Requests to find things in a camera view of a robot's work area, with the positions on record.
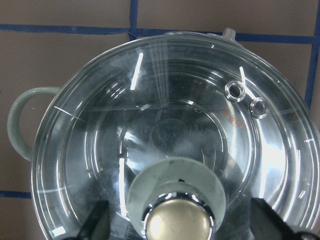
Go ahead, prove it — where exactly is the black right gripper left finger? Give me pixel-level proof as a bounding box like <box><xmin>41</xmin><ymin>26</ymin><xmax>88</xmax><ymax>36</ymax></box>
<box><xmin>77</xmin><ymin>200</ymin><xmax>110</xmax><ymax>240</ymax></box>

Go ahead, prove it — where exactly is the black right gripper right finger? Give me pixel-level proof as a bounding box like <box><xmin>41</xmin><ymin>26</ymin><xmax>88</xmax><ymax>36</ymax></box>
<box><xmin>249</xmin><ymin>198</ymin><xmax>300</xmax><ymax>240</ymax></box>

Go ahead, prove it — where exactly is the glass pot lid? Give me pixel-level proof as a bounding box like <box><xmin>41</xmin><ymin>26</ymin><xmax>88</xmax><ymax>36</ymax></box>
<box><xmin>31</xmin><ymin>34</ymin><xmax>320</xmax><ymax>240</ymax></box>

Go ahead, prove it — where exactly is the pale green cooking pot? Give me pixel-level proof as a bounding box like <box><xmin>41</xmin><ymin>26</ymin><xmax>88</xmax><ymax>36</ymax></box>
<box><xmin>7</xmin><ymin>28</ymin><xmax>320</xmax><ymax>240</ymax></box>

